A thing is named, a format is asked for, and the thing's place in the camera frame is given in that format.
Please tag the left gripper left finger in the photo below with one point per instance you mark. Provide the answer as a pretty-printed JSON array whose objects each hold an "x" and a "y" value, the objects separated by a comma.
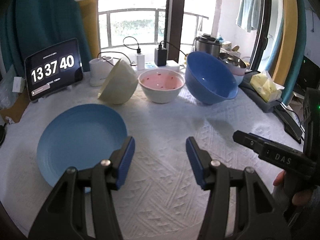
[{"x": 62, "y": 215}]

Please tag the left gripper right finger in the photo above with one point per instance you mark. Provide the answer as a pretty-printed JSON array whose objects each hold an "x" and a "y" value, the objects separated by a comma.
[{"x": 257, "y": 215}]

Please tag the blue plate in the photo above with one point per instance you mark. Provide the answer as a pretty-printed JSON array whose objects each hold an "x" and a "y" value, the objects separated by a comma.
[{"x": 80, "y": 137}]

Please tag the large dark blue bowl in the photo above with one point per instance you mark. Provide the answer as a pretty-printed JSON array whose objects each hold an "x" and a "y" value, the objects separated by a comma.
[{"x": 208, "y": 79}]

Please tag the cream yellow bowl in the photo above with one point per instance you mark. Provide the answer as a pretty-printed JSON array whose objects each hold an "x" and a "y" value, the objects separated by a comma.
[{"x": 120, "y": 84}]

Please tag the white bowl pink inside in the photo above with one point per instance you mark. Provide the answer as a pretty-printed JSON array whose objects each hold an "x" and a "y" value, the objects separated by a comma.
[{"x": 161, "y": 85}]

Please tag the person's right hand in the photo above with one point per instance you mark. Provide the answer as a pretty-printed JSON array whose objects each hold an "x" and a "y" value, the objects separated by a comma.
[{"x": 301, "y": 198}]

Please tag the yellow tissue pack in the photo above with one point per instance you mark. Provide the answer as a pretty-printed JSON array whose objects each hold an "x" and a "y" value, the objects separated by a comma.
[{"x": 265, "y": 86}]

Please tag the dark grey folded cloth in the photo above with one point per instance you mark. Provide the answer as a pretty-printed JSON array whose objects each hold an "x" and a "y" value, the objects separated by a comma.
[{"x": 266, "y": 107}]

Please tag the white textured tablecloth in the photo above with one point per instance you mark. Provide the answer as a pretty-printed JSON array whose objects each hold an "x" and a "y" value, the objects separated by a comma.
[{"x": 160, "y": 198}]

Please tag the black round device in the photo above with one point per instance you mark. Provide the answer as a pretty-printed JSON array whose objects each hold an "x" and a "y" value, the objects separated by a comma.
[{"x": 2, "y": 133}]

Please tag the light blue bowl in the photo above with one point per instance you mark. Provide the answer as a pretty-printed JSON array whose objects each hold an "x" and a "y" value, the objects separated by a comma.
[{"x": 238, "y": 78}]

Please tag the pink steel-lined bowl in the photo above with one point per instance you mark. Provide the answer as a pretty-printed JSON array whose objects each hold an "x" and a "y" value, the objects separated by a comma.
[{"x": 234, "y": 64}]

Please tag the cardboard box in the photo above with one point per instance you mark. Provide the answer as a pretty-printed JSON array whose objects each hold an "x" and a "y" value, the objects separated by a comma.
[{"x": 14, "y": 113}]

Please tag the small white box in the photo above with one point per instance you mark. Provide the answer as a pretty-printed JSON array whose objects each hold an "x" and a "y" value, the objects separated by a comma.
[{"x": 18, "y": 85}]

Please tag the tablet showing clock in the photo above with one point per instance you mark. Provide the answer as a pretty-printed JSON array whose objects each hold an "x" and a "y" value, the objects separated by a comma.
[{"x": 52, "y": 69}]

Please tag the yellow curtain right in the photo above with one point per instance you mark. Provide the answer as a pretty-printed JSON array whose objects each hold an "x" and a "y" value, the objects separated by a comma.
[{"x": 288, "y": 41}]

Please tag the hanging blue garment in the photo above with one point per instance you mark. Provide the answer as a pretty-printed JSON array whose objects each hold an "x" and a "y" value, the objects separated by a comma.
[{"x": 248, "y": 15}]

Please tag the stainless steel tumbler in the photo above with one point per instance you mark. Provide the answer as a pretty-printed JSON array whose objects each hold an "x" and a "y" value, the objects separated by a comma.
[{"x": 206, "y": 43}]

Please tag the white desk lamp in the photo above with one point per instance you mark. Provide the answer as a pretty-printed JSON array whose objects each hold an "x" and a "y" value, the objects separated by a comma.
[{"x": 98, "y": 30}]

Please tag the white power strip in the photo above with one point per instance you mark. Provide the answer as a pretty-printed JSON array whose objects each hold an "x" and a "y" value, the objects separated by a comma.
[{"x": 171, "y": 65}]

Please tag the white charger plug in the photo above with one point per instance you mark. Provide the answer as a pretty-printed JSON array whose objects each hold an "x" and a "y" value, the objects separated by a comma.
[{"x": 140, "y": 60}]

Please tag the black power adapter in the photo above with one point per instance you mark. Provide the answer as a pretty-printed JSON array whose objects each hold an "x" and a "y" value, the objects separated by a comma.
[{"x": 160, "y": 56}]

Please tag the teal curtain left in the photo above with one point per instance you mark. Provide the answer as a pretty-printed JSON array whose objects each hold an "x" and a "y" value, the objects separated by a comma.
[{"x": 29, "y": 26}]

